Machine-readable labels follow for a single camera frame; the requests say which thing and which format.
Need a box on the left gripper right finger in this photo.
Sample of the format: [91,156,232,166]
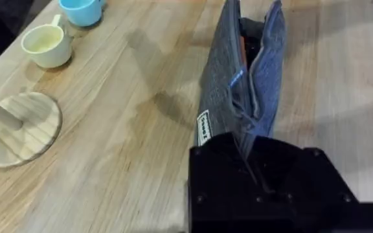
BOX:
[247,136,359,213]

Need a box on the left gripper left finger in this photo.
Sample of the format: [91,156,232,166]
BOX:
[188,131,273,213]

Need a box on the blue soft zip bag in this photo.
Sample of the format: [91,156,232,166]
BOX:
[194,0,288,160]

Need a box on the wooden cup stand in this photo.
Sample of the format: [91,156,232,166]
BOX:
[0,91,63,169]

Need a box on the light blue cup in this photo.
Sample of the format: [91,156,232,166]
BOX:
[58,0,107,28]

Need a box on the cream cup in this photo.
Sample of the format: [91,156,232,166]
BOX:
[20,14,74,69]

